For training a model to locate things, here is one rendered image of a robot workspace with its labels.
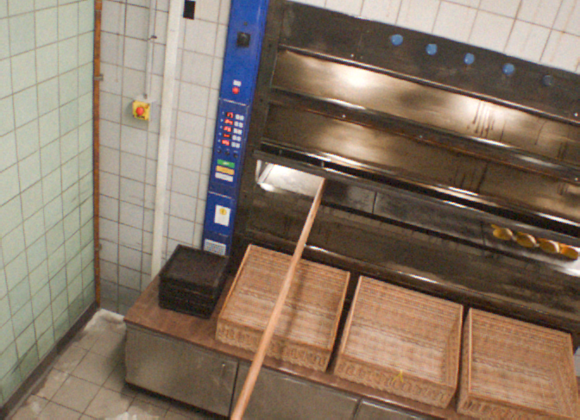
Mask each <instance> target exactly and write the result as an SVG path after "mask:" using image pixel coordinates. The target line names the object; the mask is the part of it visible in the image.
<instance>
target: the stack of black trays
mask: <svg viewBox="0 0 580 420"><path fill-rule="evenodd" d="M229 258H230V256H226V255H222V254H216V253H213V252H209V251H205V250H202V249H198V248H192V247H188V246H185V245H181V244H178V245H177V247H176V248H175V250H174V251H173V253H172V254H171V256H170V258H169V259H168V261H167V263H166V265H165V266H164V267H163V269H162V270H161V272H160V274H159V277H160V278H159V279H160V280H161V281H160V283H159V285H158V286H159V288H158V291H159V292H158V294H159V296H158V298H159V300H158V301H160V302H159V303H158V305H160V306H161V307H162V308H166V309H169V310H175V311H178V312H182V313H185V314H188V315H192V316H196V317H202V318H204V319H209V318H210V319H211V316H212V313H213V311H214V310H215V307H216V305H217V303H218V300H219V298H220V296H221V293H222V291H223V289H224V286H225V282H226V280H227V279H226V278H225V277H226V274H227V272H228V270H229V263H230V262H229V261H228V260H229Z"/></svg>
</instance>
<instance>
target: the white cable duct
mask: <svg viewBox="0 0 580 420"><path fill-rule="evenodd" d="M180 7H181V0H170V6H169V17H168V27H167V47H166V58H165V69H164V80H163V92H162V104H161V127H160V140H159V153H158V166H157V180H156V195H155V209H154V239H153V257H152V274H151V281H152V280H153V278H154V277H155V276H156V274H157V273H158V272H159V271H160V270H161V246H162V232H163V219H164V206H165V194H166V182H167V159H168V148H169V136H170V125H171V115H172V104H173V84H174V74H175V64H176V53H177V44H178V34H179V25H180Z"/></svg>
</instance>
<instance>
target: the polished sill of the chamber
mask: <svg viewBox="0 0 580 420"><path fill-rule="evenodd" d="M253 193H255V194H258V195H262V196H265V197H271V198H273V199H277V200H280V201H283V202H287V203H290V204H295V205H298V206H302V207H305V208H308V209H311V208H312V204H313V202H314V199H315V197H310V196H307V195H304V194H301V193H298V192H294V191H289V190H285V189H282V188H279V187H276V186H272V185H267V184H263V183H261V182H256V183H255V185H254V189H253ZM317 211H320V212H324V213H326V214H330V215H333V216H338V217H342V218H345V219H348V220H351V221H354V222H358V223H363V224H367V225H369V226H373V227H376V228H379V229H385V230H388V231H391V232H395V233H397V234H401V235H406V236H410V237H412V238H416V239H419V240H422V241H428V242H431V243H434V244H438V245H441V246H444V247H448V248H453V249H456V250H459V251H463V252H465V253H469V254H474V255H477V256H481V257H484V258H487V259H491V260H496V261H499V262H502V263H506V264H509V265H512V266H517V267H521V268H524V269H527V270H530V271H534V272H536V273H543V274H545V275H549V276H552V277H555V278H558V279H564V280H567V281H570V282H573V283H577V284H580V272H579V271H577V270H573V269H570V268H567V267H564V266H558V265H555V264H552V263H549V262H545V261H542V260H536V259H534V258H530V257H527V256H524V255H521V254H515V253H512V252H508V251H506V250H502V249H499V248H493V247H491V246H487V245H484V244H481V243H477V242H474V241H469V240H465V239H463V238H459V237H455V236H453V235H447V234H444V233H440V232H438V231H434V230H431V229H426V228H422V227H419V226H416V225H412V224H410V223H404V222H401V221H397V220H394V219H391V218H387V217H385V216H379V215H376V214H372V213H369V212H366V211H363V210H357V209H354V208H351V207H348V206H344V205H341V204H335V203H333V202H329V201H325V200H323V199H321V200H320V203H319V206H318V210H317Z"/></svg>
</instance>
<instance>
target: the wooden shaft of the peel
mask: <svg viewBox="0 0 580 420"><path fill-rule="evenodd" d="M327 181H328V179H325V178H322V181H321V184H320V186H319V188H318V192H317V195H316V197H315V199H314V202H313V204H312V208H311V210H310V213H309V216H308V218H307V220H306V224H305V227H304V228H303V231H302V234H301V236H300V239H299V242H298V245H297V247H296V249H295V252H294V254H293V258H292V260H291V263H290V265H289V268H288V270H287V274H286V276H285V278H284V281H283V283H282V286H281V289H280V292H279V294H278V297H277V299H276V301H275V304H274V308H273V310H272V312H271V315H270V318H269V319H268V323H267V326H266V328H265V330H264V333H263V336H262V339H261V341H260V344H259V347H258V349H257V351H256V353H255V358H254V359H253V362H252V364H251V367H250V370H249V373H248V375H247V378H246V380H245V382H244V385H243V389H242V391H241V393H240V396H239V398H238V400H237V403H236V407H235V409H234V411H233V414H232V416H231V419H230V420H242V418H243V414H244V412H245V409H246V406H247V404H248V402H249V397H250V395H251V392H252V390H253V387H254V385H255V381H256V378H257V376H258V373H259V371H260V368H261V366H262V362H263V359H264V356H265V354H266V352H267V349H268V345H269V343H270V340H271V337H272V335H273V333H274V328H275V325H276V324H277V321H278V318H279V315H280V313H281V309H282V306H283V304H284V302H285V299H286V296H287V293H288V290H289V287H290V285H291V282H292V280H293V276H294V273H295V270H296V268H297V265H298V263H299V259H300V256H301V254H302V251H303V248H304V246H305V244H306V239H307V236H308V235H309V232H310V229H311V226H312V223H313V220H314V217H315V215H316V212H317V210H318V206H319V203H320V200H321V198H322V196H323V193H324V190H325V186H326V184H327Z"/></svg>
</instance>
